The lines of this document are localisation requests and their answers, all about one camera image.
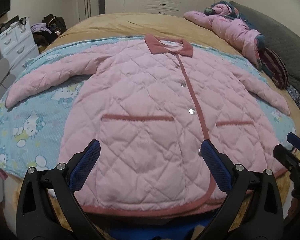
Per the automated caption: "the pink quilted jacket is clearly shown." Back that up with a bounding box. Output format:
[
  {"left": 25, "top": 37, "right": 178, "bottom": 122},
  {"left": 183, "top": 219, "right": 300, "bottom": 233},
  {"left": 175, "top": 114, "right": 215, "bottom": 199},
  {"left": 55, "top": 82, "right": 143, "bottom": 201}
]
[{"left": 5, "top": 34, "right": 291, "bottom": 217}]

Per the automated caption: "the purple clothes pile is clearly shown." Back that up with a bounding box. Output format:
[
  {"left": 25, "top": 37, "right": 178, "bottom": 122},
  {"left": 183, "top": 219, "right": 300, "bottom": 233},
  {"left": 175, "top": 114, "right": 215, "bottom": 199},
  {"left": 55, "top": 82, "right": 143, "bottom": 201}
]
[{"left": 31, "top": 23, "right": 52, "bottom": 34}]

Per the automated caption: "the blue hello kitty blanket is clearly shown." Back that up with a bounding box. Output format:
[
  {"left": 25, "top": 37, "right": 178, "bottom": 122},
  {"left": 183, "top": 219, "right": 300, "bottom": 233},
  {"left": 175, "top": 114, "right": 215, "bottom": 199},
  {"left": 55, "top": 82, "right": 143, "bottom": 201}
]
[{"left": 0, "top": 36, "right": 300, "bottom": 178}]

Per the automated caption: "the striped dark pillow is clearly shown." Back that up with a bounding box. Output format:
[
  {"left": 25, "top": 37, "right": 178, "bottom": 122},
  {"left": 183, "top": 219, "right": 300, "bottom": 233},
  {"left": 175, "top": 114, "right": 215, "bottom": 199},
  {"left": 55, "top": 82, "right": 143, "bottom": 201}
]
[{"left": 258, "top": 47, "right": 289, "bottom": 90}]

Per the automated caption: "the grey padded headboard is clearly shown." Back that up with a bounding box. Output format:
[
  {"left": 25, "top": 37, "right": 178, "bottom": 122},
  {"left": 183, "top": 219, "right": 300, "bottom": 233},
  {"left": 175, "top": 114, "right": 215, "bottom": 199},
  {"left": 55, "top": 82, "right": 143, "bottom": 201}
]
[{"left": 230, "top": 1, "right": 300, "bottom": 93}]

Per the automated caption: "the pink crumpled duvet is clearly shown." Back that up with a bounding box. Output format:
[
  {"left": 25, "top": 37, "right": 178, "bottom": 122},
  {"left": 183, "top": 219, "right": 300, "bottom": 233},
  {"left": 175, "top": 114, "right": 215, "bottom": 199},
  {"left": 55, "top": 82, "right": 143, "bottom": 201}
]
[{"left": 183, "top": 1, "right": 265, "bottom": 70}]

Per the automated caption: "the white drawer chest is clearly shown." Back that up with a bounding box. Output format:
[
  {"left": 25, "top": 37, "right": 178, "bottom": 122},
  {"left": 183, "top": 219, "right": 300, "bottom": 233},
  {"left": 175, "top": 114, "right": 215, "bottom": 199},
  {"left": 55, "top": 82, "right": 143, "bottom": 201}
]
[{"left": 0, "top": 17, "right": 39, "bottom": 77}]

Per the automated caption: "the black backpack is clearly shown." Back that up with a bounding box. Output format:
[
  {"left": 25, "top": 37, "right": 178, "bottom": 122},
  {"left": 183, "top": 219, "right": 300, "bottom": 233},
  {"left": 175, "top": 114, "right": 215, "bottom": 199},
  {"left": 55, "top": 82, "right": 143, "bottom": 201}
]
[{"left": 42, "top": 14, "right": 67, "bottom": 37}]

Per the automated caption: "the tan bed sheet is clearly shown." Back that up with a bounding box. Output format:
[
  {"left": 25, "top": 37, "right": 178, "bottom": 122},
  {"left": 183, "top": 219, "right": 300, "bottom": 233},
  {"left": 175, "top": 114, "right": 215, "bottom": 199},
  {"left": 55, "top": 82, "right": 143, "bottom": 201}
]
[{"left": 0, "top": 12, "right": 300, "bottom": 233}]

